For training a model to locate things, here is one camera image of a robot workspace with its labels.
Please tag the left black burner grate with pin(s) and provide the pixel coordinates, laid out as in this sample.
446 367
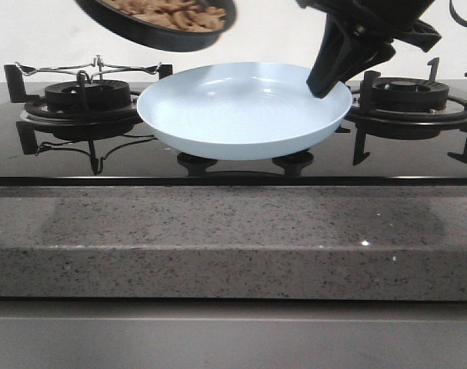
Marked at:
42 130

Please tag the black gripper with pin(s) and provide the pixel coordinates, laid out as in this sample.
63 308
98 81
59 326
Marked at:
341 56

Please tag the right black burner grate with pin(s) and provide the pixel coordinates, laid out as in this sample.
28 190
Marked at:
397 125

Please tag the black burner grate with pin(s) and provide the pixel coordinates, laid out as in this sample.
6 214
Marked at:
42 130
397 125

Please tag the left gas burner head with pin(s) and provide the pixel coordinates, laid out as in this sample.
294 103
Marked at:
101 95

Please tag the black glass gas cooktop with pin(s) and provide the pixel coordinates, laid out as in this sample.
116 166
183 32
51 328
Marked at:
29 157

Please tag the gas burner head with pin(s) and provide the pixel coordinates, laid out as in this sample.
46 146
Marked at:
101 95
409 94

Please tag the light blue plate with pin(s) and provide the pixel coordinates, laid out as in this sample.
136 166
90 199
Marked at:
241 111

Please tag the brown meat pieces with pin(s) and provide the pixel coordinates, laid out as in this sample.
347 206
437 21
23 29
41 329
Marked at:
187 16

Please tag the right gas burner head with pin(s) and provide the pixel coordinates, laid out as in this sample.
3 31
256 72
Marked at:
409 94

